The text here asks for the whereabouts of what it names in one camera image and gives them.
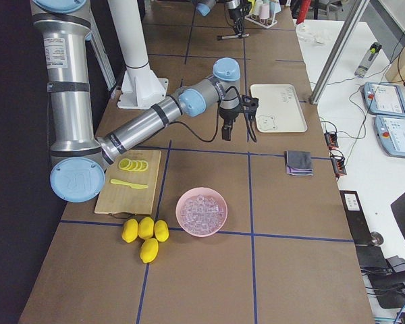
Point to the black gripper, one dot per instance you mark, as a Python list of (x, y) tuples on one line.
[(228, 117), (235, 13)]

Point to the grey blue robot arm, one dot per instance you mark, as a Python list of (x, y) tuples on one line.
[(204, 7), (78, 157)]

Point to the whole yellow lemon middle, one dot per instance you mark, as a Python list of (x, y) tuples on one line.
[(146, 228)]

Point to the blue teach pendant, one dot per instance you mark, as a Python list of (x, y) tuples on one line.
[(391, 134), (382, 98)]

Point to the blue teach pendant near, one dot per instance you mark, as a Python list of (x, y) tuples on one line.
[(391, 134)]

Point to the cream bear serving tray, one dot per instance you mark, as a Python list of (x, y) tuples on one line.
[(279, 109)]

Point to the whole yellow lemon right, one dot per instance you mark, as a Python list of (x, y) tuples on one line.
[(161, 231)]

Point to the steel muddler with black tip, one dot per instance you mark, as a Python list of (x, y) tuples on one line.
[(232, 36)]

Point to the wooden cutting board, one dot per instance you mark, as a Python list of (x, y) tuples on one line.
[(116, 199)]

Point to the yellow plastic knife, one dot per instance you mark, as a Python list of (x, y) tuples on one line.
[(129, 184)]

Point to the blue teach pendant far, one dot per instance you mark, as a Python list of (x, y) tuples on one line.
[(382, 98)]

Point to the lemon slice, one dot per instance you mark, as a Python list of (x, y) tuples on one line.
[(133, 165)]

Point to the lime green plastic cup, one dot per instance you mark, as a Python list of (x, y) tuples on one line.
[(250, 6)]

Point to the aluminium frame post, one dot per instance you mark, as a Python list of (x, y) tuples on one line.
[(352, 20)]

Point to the pale mint plastic cup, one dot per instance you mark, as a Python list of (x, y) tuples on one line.
[(274, 8)]

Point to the whole yellow lemon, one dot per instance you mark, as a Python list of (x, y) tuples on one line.
[(146, 228), (130, 230), (161, 231), (149, 250)]

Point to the pink bowl of ice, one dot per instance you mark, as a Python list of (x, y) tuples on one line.
[(201, 212)]

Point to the pink plastic cup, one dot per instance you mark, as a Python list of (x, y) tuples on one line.
[(264, 12)]

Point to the white wire cup rack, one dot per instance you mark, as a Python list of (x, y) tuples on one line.
[(254, 17)]

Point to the black box with label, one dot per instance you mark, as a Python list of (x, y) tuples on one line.
[(356, 218)]

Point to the whole yellow lemon left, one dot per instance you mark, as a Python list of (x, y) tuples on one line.
[(130, 230)]

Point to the whole yellow lemon front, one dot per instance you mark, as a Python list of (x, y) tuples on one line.
[(149, 250)]

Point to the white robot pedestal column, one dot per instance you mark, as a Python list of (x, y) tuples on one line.
[(141, 88)]

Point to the folded grey cloth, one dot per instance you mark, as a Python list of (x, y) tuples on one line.
[(298, 163)]

